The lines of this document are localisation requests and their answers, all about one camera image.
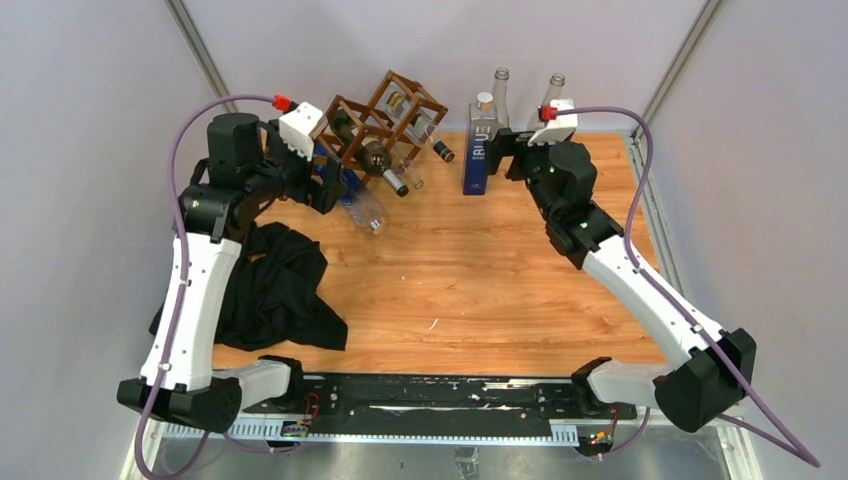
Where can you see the dark green wine bottle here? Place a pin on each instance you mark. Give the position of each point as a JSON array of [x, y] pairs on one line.
[[371, 154]]

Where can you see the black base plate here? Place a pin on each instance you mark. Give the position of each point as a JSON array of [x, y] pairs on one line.
[[439, 406]]

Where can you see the black cloth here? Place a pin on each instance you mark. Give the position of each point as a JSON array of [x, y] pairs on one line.
[[272, 294]]

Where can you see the brown wooden wine rack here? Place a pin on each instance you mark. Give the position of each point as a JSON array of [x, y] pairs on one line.
[[371, 118]]

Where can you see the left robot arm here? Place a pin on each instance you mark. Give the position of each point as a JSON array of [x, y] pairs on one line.
[[250, 162]]

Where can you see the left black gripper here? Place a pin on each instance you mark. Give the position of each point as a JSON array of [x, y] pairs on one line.
[[320, 194]]

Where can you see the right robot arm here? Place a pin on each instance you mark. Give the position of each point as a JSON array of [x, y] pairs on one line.
[[695, 384]]

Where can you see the clear bottle dark label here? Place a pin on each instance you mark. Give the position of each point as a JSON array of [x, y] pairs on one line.
[[553, 92], [499, 92]]

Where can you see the clear bottle black cap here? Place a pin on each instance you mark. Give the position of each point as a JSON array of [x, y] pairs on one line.
[[421, 129]]

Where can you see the clear bottle middle lower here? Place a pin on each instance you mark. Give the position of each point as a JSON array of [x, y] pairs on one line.
[[410, 175]]

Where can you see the blue glass bottle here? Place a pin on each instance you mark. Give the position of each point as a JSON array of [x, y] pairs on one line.
[[482, 124], [360, 204]]

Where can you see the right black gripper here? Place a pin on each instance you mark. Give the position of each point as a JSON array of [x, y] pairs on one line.
[[506, 144]]

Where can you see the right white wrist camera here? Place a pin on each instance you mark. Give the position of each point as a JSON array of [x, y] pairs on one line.
[[553, 123]]

